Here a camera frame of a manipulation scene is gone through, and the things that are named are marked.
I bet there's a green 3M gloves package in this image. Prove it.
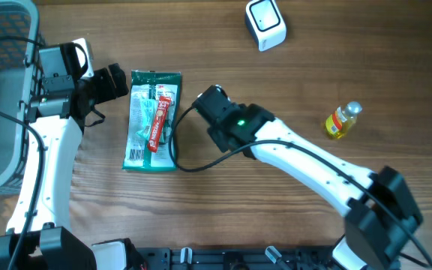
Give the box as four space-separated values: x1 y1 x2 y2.
122 70 182 172

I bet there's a yellow oil bottle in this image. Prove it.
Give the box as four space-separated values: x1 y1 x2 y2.
323 101 362 140

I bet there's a dark grey plastic basket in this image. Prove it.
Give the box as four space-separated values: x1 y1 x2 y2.
0 0 46 194

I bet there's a red Nescafe coffee sachet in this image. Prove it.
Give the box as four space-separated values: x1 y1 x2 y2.
148 96 172 153

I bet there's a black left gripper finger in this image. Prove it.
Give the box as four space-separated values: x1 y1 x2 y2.
109 63 129 98
91 67 116 104

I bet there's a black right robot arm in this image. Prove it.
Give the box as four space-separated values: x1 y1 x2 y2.
192 85 423 269

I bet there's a white barcode scanner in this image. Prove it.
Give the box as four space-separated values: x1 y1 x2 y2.
244 0 287 52

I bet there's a white wet wipe sachet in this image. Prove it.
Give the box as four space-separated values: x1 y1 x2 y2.
136 98 158 140

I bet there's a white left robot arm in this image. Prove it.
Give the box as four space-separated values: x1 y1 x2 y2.
0 38 129 269

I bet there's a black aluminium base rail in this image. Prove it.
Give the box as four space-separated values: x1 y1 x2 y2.
131 246 343 270

